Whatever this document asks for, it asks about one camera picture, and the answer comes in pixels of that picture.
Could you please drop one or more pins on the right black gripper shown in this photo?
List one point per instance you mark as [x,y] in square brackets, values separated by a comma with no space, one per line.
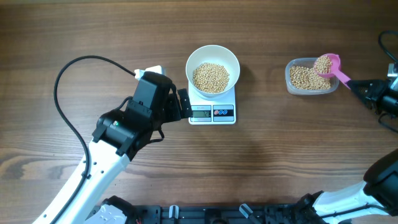
[377,94]

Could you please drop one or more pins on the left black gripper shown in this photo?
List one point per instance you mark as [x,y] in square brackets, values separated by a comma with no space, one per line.
[176,114]

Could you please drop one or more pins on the pink plastic measuring scoop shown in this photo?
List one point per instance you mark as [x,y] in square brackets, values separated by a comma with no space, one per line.
[329,66]

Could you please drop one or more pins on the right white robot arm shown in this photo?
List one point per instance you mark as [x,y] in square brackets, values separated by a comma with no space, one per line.
[376,194]

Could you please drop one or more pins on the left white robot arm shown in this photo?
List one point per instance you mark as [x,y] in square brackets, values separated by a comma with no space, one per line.
[117,138]

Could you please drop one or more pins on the white digital kitchen scale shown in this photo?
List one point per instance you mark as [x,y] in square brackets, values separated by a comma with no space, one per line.
[219,110]

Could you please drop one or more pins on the soybeans in white bowl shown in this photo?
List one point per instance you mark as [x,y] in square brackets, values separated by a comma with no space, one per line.
[210,78]

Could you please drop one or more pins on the white bowl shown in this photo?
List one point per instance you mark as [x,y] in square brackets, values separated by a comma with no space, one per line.
[213,54]

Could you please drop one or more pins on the clear container of soybeans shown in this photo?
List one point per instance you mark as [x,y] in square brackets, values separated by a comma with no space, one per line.
[301,78]

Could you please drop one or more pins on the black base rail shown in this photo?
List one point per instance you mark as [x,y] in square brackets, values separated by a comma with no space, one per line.
[245,213]

